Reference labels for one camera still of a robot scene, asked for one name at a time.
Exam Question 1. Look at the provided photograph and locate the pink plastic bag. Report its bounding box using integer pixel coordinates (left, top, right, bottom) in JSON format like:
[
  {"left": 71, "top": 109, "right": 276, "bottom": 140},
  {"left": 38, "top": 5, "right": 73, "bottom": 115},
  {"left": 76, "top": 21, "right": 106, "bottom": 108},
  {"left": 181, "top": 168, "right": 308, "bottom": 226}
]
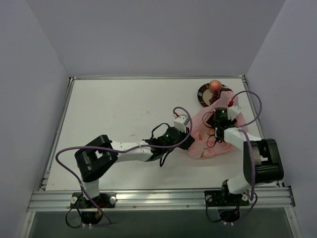
[{"left": 188, "top": 91, "right": 234, "bottom": 159}]

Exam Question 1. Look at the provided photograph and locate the fake red grape bunch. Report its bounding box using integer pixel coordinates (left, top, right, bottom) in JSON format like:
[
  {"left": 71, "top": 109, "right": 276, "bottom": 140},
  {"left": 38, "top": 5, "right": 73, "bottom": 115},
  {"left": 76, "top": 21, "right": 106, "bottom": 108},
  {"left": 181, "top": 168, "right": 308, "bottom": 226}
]
[{"left": 209, "top": 89, "right": 222, "bottom": 105}]

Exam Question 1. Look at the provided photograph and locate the fake peach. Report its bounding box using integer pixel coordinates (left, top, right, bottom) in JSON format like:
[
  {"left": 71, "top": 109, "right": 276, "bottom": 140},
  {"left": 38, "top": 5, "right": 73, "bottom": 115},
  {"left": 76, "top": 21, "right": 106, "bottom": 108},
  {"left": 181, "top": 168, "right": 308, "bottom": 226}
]
[{"left": 209, "top": 79, "right": 222, "bottom": 93}]

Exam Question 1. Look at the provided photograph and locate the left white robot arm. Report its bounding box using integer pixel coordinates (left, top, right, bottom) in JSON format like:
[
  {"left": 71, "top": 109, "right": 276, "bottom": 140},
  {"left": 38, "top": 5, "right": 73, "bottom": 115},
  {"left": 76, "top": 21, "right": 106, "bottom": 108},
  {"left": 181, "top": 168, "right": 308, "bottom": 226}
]
[{"left": 75, "top": 127, "right": 195, "bottom": 208}]

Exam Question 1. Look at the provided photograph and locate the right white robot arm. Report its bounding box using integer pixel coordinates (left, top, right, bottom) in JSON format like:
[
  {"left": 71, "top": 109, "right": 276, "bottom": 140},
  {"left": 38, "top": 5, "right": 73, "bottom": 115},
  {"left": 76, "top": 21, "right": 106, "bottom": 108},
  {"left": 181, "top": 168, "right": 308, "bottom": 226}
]
[{"left": 207, "top": 106, "right": 284, "bottom": 205}]

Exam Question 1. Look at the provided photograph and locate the black rimmed plate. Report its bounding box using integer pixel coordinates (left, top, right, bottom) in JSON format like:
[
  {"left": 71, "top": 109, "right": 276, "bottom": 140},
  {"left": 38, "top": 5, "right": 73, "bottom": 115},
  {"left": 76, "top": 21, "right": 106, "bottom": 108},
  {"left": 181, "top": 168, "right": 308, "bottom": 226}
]
[{"left": 197, "top": 83, "right": 232, "bottom": 107}]

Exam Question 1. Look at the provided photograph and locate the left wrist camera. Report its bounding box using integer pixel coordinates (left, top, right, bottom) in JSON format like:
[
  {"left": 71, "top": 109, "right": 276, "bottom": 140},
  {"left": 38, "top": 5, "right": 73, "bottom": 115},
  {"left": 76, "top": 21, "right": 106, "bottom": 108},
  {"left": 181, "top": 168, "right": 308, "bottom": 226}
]
[{"left": 173, "top": 114, "right": 189, "bottom": 133}]

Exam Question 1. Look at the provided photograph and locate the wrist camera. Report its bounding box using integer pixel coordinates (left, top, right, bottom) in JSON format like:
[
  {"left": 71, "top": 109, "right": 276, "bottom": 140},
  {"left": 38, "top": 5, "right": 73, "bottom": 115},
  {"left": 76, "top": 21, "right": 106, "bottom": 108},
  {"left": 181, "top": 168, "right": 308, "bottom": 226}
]
[
  {"left": 173, "top": 114, "right": 189, "bottom": 133},
  {"left": 227, "top": 100, "right": 241, "bottom": 120}
]

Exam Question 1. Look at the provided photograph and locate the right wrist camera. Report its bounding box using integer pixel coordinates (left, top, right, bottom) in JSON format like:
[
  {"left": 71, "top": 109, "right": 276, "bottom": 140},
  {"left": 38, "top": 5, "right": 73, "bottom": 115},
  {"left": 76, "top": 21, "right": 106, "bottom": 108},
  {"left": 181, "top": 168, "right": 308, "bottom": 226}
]
[{"left": 227, "top": 100, "right": 241, "bottom": 120}]

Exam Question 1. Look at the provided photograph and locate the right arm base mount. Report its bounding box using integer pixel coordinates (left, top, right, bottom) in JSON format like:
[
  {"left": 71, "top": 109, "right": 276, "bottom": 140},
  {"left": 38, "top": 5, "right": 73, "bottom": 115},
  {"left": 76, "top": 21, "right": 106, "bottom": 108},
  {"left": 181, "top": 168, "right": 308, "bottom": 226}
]
[{"left": 204, "top": 190, "right": 250, "bottom": 226}]

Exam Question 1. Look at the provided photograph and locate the aluminium front rail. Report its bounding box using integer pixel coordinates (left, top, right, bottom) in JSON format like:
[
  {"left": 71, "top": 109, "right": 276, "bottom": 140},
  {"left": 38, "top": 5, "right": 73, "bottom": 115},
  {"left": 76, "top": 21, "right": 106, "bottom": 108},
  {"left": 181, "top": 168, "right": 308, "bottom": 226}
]
[{"left": 27, "top": 187, "right": 295, "bottom": 212}]

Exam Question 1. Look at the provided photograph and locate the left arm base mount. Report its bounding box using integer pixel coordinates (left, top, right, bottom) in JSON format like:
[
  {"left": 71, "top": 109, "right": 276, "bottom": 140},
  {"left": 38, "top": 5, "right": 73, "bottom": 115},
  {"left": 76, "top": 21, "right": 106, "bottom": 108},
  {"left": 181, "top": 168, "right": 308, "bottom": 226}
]
[{"left": 65, "top": 192, "right": 117, "bottom": 229}]

